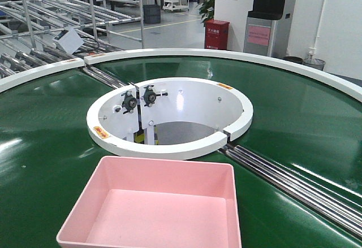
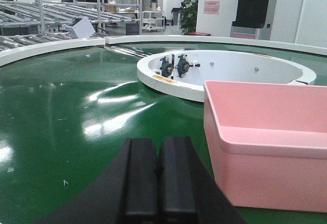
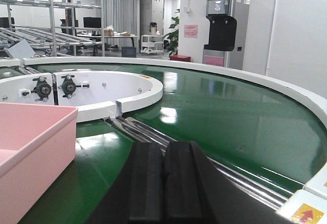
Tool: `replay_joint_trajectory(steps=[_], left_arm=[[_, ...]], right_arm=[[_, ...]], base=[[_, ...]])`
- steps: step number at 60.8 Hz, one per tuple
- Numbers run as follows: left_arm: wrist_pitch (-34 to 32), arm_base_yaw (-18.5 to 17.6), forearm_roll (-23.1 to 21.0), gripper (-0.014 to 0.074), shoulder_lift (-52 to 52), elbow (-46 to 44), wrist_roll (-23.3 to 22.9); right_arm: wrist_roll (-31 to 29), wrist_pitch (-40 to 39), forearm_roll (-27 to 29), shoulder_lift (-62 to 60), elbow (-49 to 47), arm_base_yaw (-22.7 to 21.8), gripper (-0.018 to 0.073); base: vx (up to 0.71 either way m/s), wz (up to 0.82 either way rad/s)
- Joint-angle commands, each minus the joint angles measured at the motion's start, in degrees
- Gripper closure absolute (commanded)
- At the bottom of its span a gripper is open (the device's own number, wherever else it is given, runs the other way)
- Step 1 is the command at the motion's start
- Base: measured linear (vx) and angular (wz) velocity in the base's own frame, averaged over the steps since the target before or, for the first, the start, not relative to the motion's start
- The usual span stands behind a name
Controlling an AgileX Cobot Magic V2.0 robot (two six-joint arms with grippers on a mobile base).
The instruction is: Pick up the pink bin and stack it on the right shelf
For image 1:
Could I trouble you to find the pink plastic bin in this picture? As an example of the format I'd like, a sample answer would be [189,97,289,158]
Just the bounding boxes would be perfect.
[57,156,242,247]

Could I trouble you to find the wire mesh waste basket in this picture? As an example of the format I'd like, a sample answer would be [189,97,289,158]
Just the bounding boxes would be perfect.
[303,58,326,71]

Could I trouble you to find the black bearing mount left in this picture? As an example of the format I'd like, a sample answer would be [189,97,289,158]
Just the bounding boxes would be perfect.
[122,91,137,114]

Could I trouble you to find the white outer conveyor rim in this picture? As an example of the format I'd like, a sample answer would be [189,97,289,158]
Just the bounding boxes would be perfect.
[1,48,361,102]

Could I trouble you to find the dark plastic crate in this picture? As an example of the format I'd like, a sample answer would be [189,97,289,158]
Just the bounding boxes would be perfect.
[143,4,161,24]

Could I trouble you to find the red fire extinguisher cabinet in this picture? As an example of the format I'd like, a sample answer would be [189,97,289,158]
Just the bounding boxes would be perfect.
[204,19,230,50]

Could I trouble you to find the white inner conveyor ring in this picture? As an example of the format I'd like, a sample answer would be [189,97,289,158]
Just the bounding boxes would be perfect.
[86,77,254,160]

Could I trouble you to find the metal roller rack shelving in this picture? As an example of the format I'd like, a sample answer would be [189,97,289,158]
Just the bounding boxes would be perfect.
[1,0,143,78]

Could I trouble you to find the black bearing mount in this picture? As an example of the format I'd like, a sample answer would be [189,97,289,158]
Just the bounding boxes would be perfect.
[122,91,137,114]
[143,85,169,107]

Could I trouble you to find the white control box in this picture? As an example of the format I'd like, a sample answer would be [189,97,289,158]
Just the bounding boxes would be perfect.
[53,28,84,54]

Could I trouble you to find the steel conveyor rollers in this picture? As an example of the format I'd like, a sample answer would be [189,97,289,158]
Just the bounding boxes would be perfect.
[79,66,128,89]
[220,143,361,240]

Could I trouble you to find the steel conveyor rollers left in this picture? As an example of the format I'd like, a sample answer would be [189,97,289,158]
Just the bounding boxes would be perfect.
[79,66,128,89]

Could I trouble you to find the black bearing mount right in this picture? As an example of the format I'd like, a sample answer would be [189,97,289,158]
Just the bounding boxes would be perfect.
[143,85,169,107]

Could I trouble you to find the grey black water dispenser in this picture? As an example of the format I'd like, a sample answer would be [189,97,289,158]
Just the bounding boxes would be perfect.
[244,0,285,56]

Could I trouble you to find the steel conveyor rollers right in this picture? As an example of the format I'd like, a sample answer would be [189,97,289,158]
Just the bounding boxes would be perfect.
[220,143,361,240]

